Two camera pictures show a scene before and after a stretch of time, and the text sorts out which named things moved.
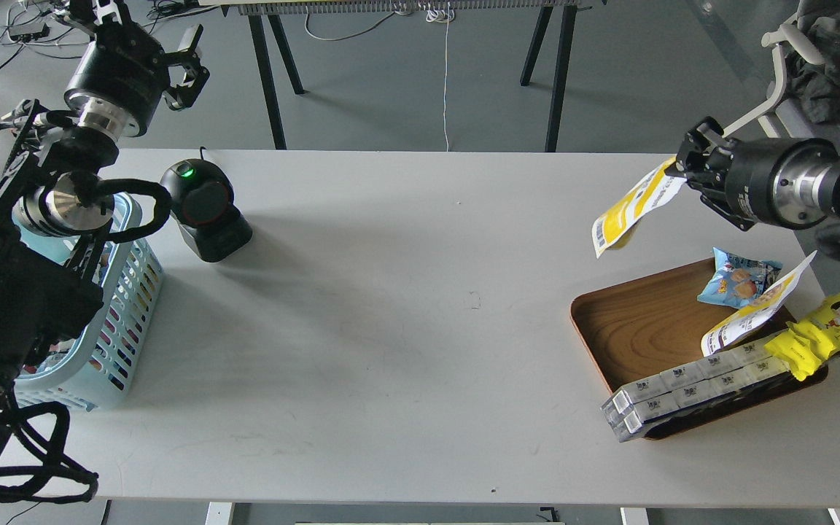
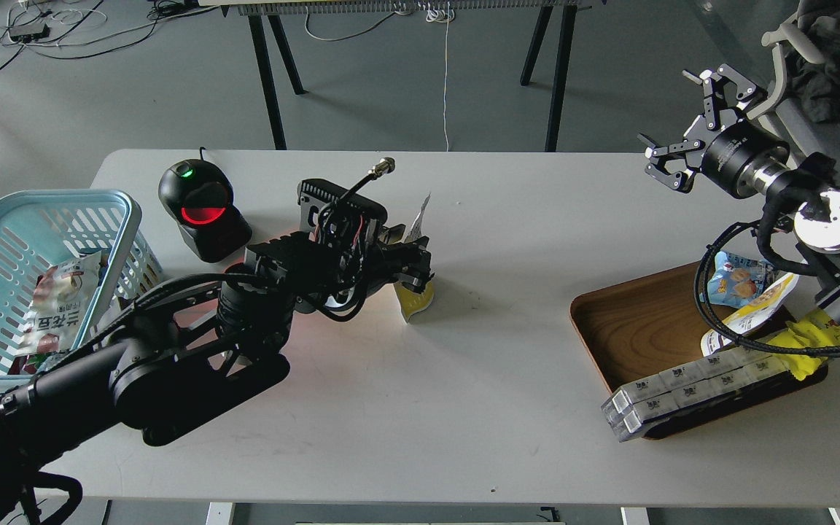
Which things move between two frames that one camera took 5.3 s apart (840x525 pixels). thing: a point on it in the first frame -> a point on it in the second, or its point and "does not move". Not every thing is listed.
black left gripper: x=123 y=75 -> x=358 y=265
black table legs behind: x=564 y=52 does not move
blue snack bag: x=738 y=281 does not move
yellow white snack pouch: x=653 y=189 -> x=413 y=303
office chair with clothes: x=832 y=66 does not move
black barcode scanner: x=201 y=207 does not move
